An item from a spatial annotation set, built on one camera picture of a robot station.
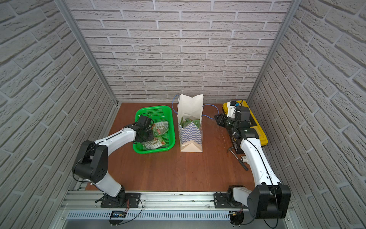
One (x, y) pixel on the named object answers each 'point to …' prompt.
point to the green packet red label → (159, 128)
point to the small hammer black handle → (245, 167)
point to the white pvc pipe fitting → (244, 159)
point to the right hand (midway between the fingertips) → (218, 115)
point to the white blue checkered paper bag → (190, 134)
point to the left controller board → (117, 214)
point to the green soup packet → (187, 121)
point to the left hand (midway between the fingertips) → (146, 134)
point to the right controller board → (236, 218)
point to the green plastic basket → (158, 113)
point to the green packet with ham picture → (156, 142)
